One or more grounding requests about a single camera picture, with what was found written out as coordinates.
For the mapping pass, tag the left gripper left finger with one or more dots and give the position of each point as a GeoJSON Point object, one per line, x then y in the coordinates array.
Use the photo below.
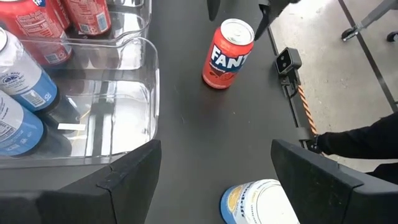
{"type": "Point", "coordinates": [124, 193]}

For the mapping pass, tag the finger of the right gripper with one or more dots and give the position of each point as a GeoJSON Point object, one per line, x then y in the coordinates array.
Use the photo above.
{"type": "Point", "coordinates": [270, 11]}
{"type": "Point", "coordinates": [214, 7]}

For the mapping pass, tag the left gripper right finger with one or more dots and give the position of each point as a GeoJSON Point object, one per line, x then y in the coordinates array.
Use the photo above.
{"type": "Point", "coordinates": [317, 193]}

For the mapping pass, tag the red Fanta soda can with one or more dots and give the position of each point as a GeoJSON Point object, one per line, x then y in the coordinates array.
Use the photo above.
{"type": "Point", "coordinates": [62, 12]}
{"type": "Point", "coordinates": [34, 34]}
{"type": "Point", "coordinates": [87, 15]}
{"type": "Point", "coordinates": [227, 59]}

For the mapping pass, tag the white and blue soda can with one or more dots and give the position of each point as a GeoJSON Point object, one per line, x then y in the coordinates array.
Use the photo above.
{"type": "Point", "coordinates": [21, 77]}
{"type": "Point", "coordinates": [255, 208]}
{"type": "Point", "coordinates": [15, 130]}

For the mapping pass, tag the clear plastic bin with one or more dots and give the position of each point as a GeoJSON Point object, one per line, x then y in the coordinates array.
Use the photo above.
{"type": "Point", "coordinates": [136, 28]}
{"type": "Point", "coordinates": [133, 93]}

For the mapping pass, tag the person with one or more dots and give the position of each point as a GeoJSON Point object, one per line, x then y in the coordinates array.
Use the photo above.
{"type": "Point", "coordinates": [367, 140]}

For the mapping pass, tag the grey chair base with wheels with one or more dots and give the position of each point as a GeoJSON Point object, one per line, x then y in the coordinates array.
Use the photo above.
{"type": "Point", "coordinates": [373, 14]}

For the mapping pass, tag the black table-level camera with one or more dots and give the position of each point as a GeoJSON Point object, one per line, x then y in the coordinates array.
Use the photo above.
{"type": "Point", "coordinates": [287, 60]}

